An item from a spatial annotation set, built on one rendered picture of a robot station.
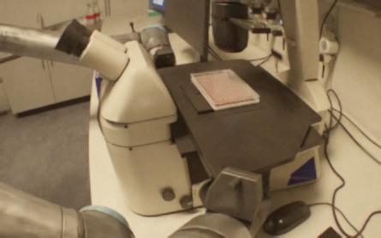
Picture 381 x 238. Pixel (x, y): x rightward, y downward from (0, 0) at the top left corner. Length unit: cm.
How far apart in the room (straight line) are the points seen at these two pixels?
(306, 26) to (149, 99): 35
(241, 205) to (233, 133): 15
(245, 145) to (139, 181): 19
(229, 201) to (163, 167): 19
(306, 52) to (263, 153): 28
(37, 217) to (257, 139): 32
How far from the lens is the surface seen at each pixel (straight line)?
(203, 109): 45
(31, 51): 75
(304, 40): 57
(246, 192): 29
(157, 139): 43
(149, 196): 51
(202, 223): 27
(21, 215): 33
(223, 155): 37
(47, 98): 278
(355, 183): 70
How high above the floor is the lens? 119
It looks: 32 degrees down
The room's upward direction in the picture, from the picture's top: 3 degrees counter-clockwise
